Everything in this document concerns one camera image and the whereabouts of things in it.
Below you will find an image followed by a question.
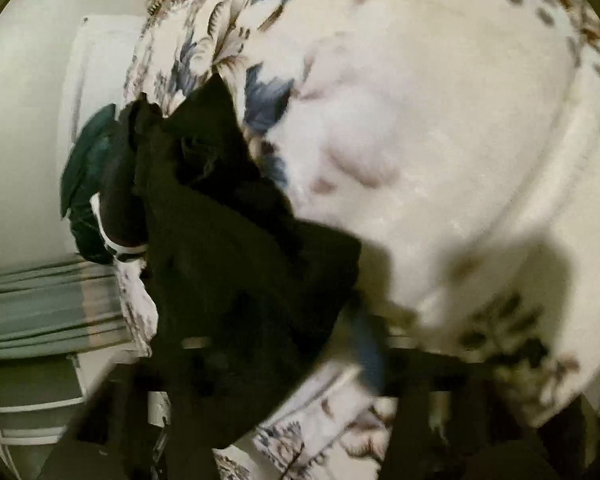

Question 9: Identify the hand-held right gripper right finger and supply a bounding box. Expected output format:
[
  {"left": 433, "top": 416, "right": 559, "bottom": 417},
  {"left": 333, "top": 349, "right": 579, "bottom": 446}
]
[{"left": 352, "top": 310, "right": 597, "bottom": 480}]

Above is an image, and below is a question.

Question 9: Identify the bed with floral quilt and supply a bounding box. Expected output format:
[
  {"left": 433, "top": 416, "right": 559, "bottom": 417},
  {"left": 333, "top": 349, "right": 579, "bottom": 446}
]
[{"left": 112, "top": 0, "right": 600, "bottom": 480}]

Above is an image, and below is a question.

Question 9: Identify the green striped curtain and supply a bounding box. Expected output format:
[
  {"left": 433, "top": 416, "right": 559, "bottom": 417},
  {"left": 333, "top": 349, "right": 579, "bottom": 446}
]
[{"left": 0, "top": 254, "right": 132, "bottom": 362}]

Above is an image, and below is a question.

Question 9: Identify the dark green duvet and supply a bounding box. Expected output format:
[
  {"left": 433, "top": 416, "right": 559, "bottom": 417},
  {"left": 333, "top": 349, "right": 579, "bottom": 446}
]
[{"left": 60, "top": 103, "right": 119, "bottom": 266}]

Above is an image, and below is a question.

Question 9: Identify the black hoodie with lion print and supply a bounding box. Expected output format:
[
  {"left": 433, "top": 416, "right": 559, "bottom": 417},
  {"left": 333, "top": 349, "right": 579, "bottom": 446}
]
[{"left": 97, "top": 74, "right": 365, "bottom": 453}]

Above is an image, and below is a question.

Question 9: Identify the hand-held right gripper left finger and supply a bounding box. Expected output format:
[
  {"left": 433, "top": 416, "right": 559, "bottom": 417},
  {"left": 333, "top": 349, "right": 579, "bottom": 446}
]
[{"left": 40, "top": 362, "right": 172, "bottom": 480}]

